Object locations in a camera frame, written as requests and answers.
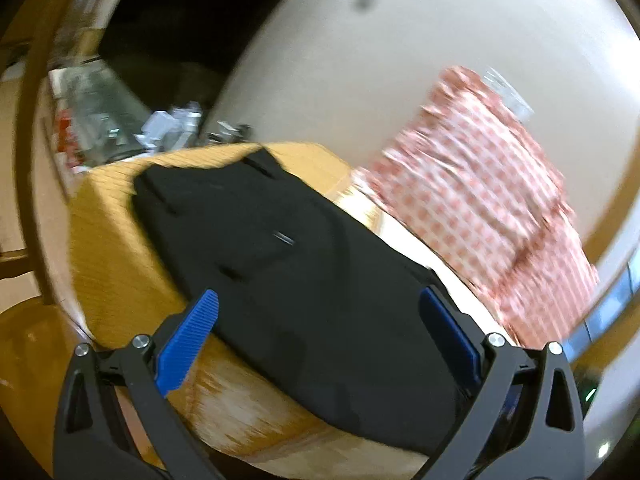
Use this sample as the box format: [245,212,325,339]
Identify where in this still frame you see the black pants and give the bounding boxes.
[132,148,470,455]

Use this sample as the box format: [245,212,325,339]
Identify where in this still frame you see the lower pink polka-dot pillow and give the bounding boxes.
[458,202,600,349]

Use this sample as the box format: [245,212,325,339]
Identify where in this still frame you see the pink polka-dot pillow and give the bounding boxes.
[352,66,564,269]
[458,202,600,349]

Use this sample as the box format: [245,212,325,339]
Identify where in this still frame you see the wooden framed window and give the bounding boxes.
[563,249,639,363]

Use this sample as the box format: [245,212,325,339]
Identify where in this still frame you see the cream patterned bedspread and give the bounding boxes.
[70,142,512,479]

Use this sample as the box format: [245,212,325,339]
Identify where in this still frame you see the upper pink polka-dot pillow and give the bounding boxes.
[352,66,564,269]

